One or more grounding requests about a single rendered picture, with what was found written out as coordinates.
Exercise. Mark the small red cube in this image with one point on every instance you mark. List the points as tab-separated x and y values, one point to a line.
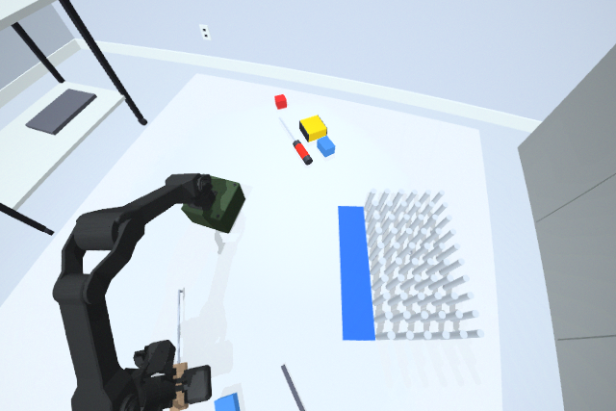
280	101

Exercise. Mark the red and black screwdriver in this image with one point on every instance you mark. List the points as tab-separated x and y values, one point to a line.
300	148

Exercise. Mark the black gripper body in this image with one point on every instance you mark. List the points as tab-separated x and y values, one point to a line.
197	387

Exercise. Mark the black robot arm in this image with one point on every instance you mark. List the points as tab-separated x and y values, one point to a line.
102	384

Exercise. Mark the blue rectangular block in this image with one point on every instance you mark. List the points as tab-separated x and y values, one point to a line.
228	403
326	146

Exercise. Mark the blue flat strip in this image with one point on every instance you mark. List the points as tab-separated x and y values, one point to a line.
357	312

